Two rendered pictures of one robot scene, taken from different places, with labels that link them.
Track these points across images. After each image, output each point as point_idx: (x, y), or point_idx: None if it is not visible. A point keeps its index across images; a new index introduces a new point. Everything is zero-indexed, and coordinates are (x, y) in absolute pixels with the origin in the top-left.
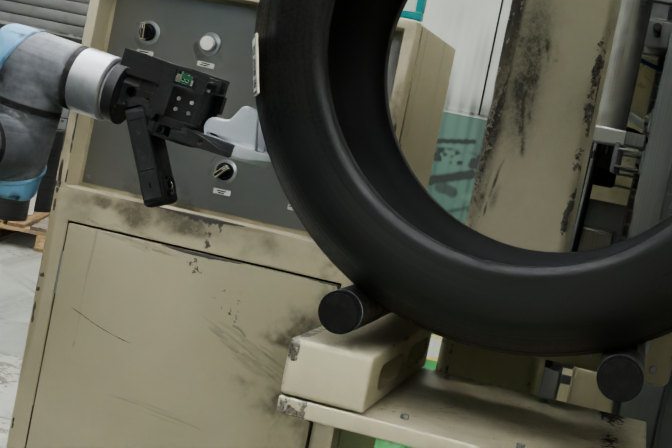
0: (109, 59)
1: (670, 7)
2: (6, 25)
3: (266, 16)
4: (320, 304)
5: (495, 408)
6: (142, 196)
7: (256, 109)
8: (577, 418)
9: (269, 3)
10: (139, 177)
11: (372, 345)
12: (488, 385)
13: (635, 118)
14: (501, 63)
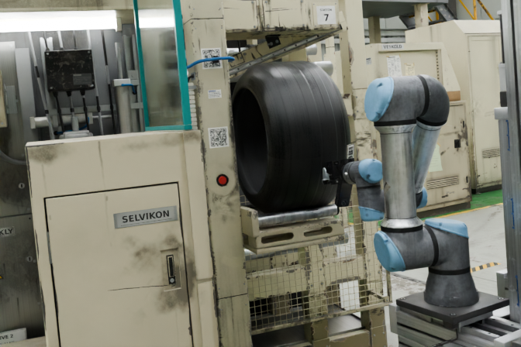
0: None
1: (25, 101)
2: (377, 159)
3: (348, 138)
4: (339, 208)
5: (274, 235)
6: (349, 203)
7: (324, 167)
8: None
9: (348, 135)
10: (350, 197)
11: (319, 219)
12: (245, 241)
13: (13, 159)
14: (234, 140)
